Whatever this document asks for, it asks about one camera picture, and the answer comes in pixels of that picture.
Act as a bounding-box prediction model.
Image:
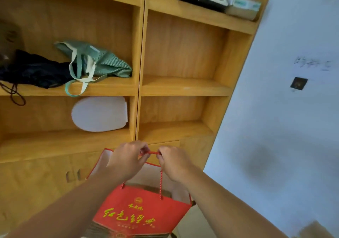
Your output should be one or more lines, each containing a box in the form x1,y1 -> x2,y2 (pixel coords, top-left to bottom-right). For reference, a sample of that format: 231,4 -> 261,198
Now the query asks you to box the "white oval lid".
71,96 -> 128,132

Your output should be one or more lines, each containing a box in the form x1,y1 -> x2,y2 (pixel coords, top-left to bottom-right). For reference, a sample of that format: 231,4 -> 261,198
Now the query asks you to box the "white and green box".
225,0 -> 261,21

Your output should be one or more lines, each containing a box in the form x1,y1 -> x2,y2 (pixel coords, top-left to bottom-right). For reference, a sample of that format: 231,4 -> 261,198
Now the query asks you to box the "person's left forearm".
5,170 -> 126,238

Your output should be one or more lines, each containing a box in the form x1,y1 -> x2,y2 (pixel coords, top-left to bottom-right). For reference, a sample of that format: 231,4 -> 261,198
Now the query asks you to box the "black cloth bag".
0,49 -> 76,106

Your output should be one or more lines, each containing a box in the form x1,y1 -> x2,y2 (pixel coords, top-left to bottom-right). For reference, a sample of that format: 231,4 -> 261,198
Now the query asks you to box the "person's left hand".
106,140 -> 151,183

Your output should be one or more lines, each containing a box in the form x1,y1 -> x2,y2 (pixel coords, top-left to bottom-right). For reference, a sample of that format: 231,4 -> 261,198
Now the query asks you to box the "person's right forearm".
183,166 -> 288,238

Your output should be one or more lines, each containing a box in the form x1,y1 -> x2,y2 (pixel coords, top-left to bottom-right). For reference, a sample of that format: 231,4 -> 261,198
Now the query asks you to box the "wooden shelf cabinet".
0,0 -> 276,238

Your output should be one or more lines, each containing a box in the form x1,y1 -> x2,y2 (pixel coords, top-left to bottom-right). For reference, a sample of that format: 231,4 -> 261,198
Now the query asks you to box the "green striped tote bag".
54,40 -> 132,97

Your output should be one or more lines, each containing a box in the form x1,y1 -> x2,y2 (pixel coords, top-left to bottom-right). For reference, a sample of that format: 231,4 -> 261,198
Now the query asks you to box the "brown cardboard box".
298,221 -> 335,238

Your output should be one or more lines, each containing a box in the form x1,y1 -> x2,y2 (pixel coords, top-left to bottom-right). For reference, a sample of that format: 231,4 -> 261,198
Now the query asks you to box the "dark wall socket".
290,77 -> 308,91

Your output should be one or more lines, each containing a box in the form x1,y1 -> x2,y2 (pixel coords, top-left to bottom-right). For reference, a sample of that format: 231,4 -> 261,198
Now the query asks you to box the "red paper gift bag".
81,148 -> 193,238

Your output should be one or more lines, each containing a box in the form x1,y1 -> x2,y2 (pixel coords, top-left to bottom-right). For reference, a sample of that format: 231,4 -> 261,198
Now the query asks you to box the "person's right hand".
157,146 -> 197,184

